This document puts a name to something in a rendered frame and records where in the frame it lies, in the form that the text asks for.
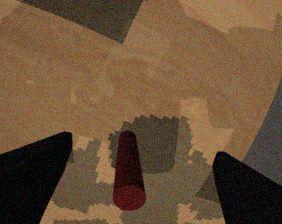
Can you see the dark red peg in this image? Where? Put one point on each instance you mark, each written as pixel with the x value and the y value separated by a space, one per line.
pixel 128 191

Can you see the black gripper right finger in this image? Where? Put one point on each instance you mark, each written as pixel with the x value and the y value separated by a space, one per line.
pixel 246 197

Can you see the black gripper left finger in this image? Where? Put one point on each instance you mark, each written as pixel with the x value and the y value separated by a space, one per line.
pixel 28 178

